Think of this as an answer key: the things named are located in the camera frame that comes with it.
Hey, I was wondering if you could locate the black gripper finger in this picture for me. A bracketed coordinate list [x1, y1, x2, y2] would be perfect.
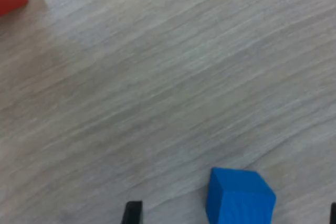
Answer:
[329, 202, 336, 224]
[121, 201, 144, 224]

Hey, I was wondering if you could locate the blue cube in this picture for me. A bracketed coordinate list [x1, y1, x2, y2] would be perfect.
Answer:
[206, 167, 277, 224]

